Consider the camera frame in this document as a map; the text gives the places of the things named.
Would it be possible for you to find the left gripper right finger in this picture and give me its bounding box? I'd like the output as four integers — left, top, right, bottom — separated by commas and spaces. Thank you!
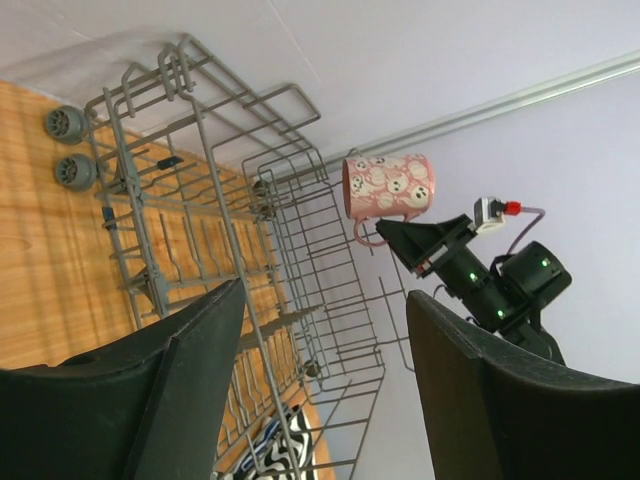
406, 290, 639, 479

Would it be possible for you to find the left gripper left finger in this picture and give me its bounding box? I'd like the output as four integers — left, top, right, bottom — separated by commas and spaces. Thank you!
1, 280, 245, 479

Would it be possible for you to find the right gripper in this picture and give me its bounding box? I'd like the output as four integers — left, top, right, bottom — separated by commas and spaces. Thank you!
376, 214, 505, 320

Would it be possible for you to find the pink ghost pattern mug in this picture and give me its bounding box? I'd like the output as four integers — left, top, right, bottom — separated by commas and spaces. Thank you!
342, 154, 435, 229

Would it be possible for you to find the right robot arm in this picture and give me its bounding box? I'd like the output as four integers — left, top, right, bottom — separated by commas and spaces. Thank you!
376, 214, 572, 365

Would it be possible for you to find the black white striped cloth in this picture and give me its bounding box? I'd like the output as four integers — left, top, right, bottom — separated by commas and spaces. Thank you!
210, 405, 318, 479

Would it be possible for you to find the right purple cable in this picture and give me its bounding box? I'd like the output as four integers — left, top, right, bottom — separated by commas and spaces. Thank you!
507, 204, 546, 256

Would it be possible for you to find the grey wire dish rack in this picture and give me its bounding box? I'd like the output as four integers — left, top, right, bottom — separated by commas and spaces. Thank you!
44, 35, 408, 479

